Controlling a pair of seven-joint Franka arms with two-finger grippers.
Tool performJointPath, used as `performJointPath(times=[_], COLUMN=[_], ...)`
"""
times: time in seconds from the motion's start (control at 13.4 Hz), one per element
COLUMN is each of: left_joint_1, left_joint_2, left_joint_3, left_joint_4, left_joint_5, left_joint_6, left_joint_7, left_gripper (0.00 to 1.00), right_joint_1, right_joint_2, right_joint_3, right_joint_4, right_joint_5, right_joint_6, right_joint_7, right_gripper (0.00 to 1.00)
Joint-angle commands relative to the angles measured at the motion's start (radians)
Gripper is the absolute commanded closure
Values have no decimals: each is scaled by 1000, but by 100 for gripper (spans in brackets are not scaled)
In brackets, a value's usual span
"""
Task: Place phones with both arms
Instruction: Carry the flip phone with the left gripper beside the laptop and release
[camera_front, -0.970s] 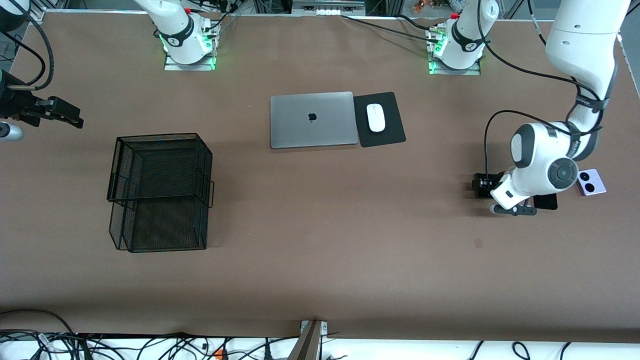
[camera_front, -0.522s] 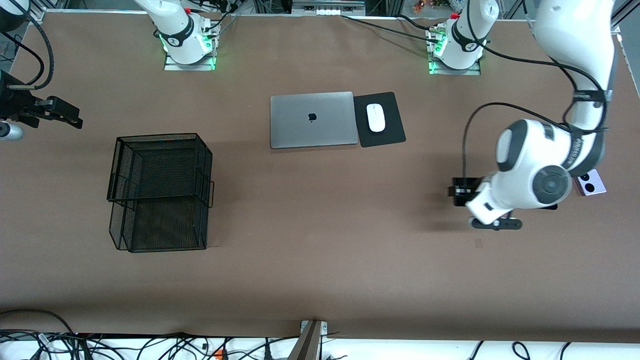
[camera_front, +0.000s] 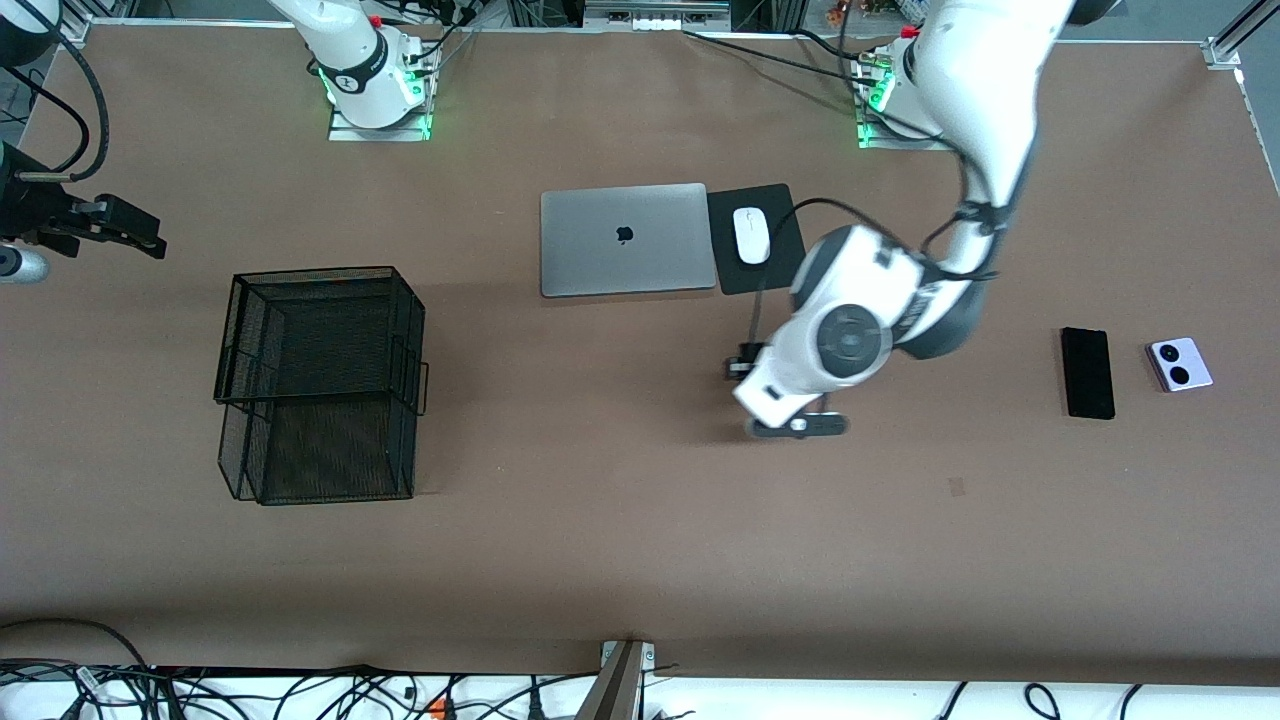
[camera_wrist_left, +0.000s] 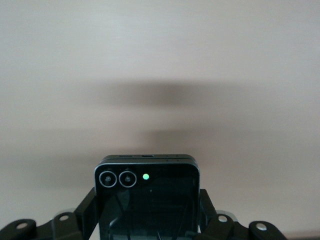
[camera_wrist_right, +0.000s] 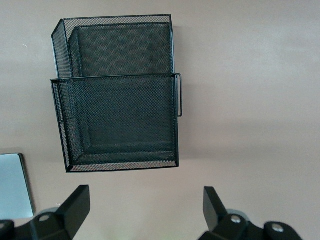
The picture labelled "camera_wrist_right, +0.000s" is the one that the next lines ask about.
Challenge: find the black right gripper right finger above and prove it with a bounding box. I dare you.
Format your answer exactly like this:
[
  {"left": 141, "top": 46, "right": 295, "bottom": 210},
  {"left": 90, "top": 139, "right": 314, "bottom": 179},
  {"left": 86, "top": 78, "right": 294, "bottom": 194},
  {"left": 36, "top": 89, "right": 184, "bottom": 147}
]
[{"left": 199, "top": 186, "right": 253, "bottom": 240}]

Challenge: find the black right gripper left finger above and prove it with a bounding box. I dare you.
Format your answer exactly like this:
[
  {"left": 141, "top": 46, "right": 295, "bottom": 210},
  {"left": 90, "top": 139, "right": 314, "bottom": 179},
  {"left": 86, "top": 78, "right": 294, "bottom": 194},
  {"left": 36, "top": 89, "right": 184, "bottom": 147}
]
[{"left": 29, "top": 184, "right": 91, "bottom": 240}]

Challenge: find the grey closed laptop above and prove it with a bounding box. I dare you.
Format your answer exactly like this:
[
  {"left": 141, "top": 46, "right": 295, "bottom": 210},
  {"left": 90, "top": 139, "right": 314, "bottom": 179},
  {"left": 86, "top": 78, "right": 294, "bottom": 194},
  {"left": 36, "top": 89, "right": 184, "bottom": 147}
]
[{"left": 0, "top": 152, "right": 35, "bottom": 219}]

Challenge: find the black mesh tiered organizer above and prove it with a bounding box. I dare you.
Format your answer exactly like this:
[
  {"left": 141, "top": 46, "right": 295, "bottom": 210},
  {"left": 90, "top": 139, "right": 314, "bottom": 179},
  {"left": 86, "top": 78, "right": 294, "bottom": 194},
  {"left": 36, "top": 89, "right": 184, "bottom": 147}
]
[{"left": 49, "top": 13, "right": 185, "bottom": 174}]

